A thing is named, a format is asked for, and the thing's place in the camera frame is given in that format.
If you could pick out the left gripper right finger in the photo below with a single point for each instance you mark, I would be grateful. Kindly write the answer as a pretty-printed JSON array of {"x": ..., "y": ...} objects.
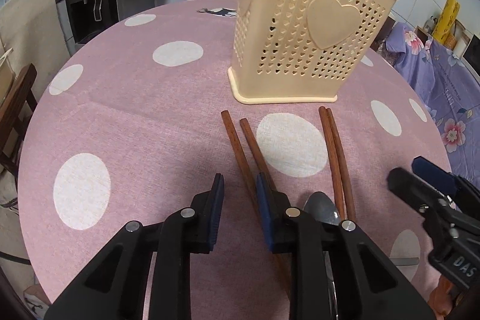
[{"x": 336, "y": 273}]

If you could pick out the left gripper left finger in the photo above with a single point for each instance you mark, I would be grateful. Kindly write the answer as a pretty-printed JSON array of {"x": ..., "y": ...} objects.
[{"x": 143, "y": 272}]

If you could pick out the brown wooden chopstick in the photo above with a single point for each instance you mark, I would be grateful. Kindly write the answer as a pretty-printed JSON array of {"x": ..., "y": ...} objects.
[
  {"x": 344, "y": 172},
  {"x": 256, "y": 152},
  {"x": 280, "y": 267},
  {"x": 333, "y": 162}
]

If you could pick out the right hand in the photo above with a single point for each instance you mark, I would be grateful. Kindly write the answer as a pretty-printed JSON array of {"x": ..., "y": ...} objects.
[{"x": 446, "y": 299}]

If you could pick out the steel spoon on table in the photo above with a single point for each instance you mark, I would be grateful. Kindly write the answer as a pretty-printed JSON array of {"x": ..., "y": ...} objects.
[{"x": 323, "y": 210}]

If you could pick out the purple floral cloth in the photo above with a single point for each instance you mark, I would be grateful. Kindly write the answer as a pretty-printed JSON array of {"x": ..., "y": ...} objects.
[{"x": 448, "y": 93}]

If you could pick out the white microwave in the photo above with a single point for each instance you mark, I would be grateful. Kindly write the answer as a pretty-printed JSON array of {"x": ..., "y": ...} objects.
[{"x": 472, "y": 54}]

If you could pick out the pink polka dot tablecloth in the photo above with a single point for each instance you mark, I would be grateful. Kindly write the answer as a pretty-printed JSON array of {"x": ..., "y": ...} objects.
[{"x": 131, "y": 129}]

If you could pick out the yellow foil roll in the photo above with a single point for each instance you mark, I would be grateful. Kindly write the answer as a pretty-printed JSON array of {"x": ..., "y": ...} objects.
[{"x": 446, "y": 21}]

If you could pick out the wooden stool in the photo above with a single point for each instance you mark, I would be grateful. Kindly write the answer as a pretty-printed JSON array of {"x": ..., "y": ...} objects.
[{"x": 20, "y": 94}]

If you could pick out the cream plastic utensil holder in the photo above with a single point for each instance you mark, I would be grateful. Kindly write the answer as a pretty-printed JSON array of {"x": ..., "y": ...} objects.
[{"x": 288, "y": 51}]

